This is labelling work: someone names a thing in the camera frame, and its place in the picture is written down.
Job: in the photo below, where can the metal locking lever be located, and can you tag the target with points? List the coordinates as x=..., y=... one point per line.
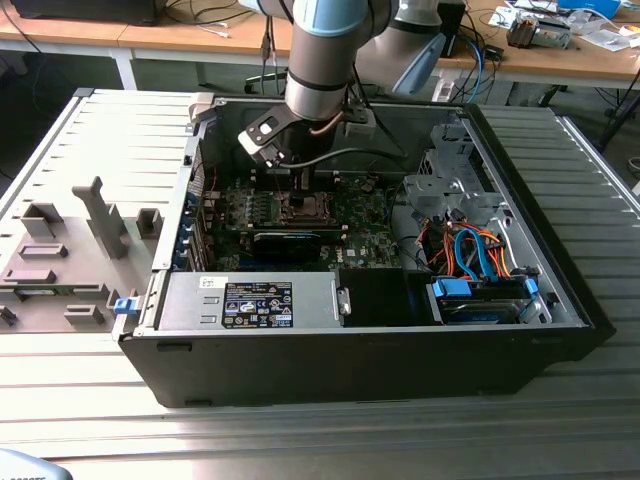
x=276, y=186

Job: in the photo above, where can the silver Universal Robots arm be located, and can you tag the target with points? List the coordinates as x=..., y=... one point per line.
x=320, y=75

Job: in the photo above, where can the CPU socket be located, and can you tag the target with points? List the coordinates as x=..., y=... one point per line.
x=281, y=216

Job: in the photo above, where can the copper finned CPU cooler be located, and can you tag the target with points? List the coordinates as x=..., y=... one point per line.
x=522, y=32

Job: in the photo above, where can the black graphics card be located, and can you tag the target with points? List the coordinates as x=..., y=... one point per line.
x=285, y=247

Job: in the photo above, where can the beige case latch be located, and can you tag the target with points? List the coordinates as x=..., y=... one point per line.
x=200, y=107

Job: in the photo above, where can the green motherboard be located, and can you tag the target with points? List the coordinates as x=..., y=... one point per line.
x=370, y=235

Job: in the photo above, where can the silver drive cage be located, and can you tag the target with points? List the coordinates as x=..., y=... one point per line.
x=430, y=195

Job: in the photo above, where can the long wooden desk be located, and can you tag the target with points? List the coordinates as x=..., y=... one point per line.
x=175, y=35

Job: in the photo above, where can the silver power supply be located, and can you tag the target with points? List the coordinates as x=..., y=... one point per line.
x=190, y=300

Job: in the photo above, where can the black desktop speaker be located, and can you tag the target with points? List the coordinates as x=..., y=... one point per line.
x=455, y=30

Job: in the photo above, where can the black PC case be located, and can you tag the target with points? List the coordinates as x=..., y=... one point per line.
x=300, y=365

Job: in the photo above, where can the blue plastic clip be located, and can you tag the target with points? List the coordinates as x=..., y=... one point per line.
x=125, y=306

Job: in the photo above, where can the hard disk in blue carrier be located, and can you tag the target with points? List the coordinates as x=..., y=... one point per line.
x=475, y=310

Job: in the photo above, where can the white paper sheets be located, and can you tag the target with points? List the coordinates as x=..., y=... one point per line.
x=505, y=17

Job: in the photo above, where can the grey parts rack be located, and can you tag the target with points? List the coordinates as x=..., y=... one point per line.
x=65, y=235

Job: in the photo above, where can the black device case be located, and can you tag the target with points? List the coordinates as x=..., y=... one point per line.
x=85, y=10

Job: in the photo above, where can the silver optical drive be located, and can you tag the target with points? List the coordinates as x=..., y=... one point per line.
x=555, y=35

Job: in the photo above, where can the blue box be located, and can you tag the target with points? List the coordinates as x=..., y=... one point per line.
x=590, y=5

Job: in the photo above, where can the clear plastic bag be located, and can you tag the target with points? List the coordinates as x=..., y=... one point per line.
x=607, y=40

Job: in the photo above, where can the grey rounded device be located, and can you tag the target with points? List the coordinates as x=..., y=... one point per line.
x=25, y=467

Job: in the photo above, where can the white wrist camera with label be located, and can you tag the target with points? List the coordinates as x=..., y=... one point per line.
x=265, y=131

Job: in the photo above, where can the plain white wrist camera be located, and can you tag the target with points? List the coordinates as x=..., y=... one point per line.
x=360, y=129

